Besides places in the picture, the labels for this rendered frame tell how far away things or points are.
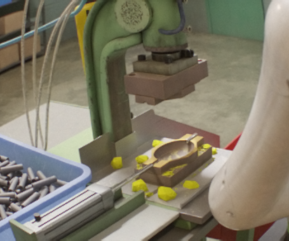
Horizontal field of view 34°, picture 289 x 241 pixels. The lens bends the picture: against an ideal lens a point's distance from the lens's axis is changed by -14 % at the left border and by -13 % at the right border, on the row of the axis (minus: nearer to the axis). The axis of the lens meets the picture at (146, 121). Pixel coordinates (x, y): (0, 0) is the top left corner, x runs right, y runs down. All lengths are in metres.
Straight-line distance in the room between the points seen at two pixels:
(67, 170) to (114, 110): 0.17
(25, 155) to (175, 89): 0.43
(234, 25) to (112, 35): 6.03
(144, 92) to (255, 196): 0.41
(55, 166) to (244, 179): 0.58
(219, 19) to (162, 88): 6.25
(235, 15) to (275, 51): 6.61
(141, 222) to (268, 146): 0.44
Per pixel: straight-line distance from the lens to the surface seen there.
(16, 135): 1.58
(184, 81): 1.03
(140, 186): 1.04
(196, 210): 0.97
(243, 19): 7.00
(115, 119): 1.16
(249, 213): 0.73
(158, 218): 0.96
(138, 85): 1.01
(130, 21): 1.01
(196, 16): 7.46
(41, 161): 1.18
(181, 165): 1.08
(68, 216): 0.87
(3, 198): 1.07
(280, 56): 0.43
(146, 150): 1.24
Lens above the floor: 1.51
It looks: 21 degrees down
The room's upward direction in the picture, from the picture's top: 6 degrees counter-clockwise
